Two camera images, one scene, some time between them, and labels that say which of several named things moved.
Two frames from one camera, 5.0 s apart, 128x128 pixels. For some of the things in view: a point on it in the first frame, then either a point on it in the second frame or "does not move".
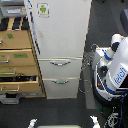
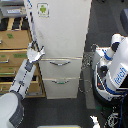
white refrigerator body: x=59 y=30 does not move
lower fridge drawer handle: x=59 y=83 does not move
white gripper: x=95 y=121 → x=34 y=55
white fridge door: x=59 y=28 does not move
